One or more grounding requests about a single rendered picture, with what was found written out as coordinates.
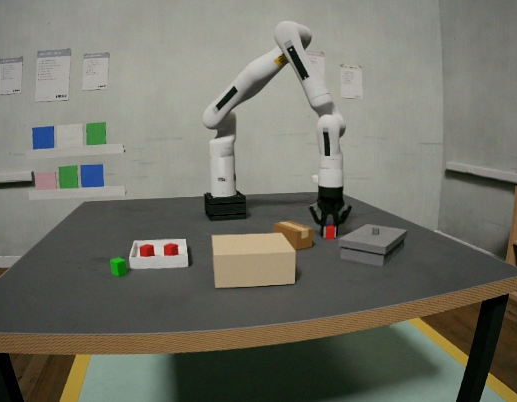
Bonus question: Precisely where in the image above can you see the green block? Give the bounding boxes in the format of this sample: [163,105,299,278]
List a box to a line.
[110,258,127,277]

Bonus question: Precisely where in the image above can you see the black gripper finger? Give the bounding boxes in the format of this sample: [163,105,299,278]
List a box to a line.
[332,203,352,238]
[308,203,329,239]

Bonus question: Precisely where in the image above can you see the brown cardboard box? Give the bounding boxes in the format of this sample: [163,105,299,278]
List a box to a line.
[274,221,313,251]

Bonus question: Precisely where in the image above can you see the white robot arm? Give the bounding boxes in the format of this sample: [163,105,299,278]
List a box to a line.
[203,21,346,197]

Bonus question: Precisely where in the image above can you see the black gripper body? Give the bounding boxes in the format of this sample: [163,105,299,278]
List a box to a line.
[316,185,344,215]

